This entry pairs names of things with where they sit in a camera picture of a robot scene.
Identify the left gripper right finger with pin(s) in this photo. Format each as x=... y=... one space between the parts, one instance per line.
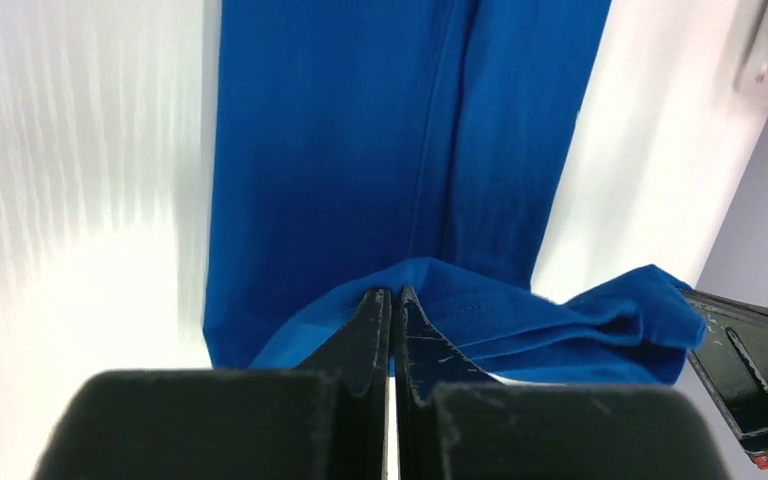
x=455 y=421

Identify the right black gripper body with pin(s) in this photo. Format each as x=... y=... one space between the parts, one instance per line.
x=732 y=364

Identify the blue t shirt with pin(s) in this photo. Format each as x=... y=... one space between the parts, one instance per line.
x=369 y=144

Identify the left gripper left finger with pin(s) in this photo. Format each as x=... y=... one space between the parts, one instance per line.
x=324 y=419

